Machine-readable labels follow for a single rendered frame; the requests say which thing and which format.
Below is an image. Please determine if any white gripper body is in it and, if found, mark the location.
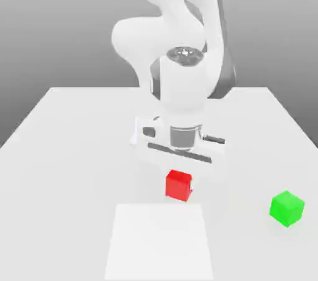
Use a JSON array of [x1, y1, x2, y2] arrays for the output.
[[134, 139, 226, 174]]

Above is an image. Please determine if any small red cube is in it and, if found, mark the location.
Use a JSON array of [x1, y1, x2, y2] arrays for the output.
[[165, 169, 194, 203]]

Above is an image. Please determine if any small green cube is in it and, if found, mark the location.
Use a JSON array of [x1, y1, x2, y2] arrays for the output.
[[269, 190, 306, 228]]

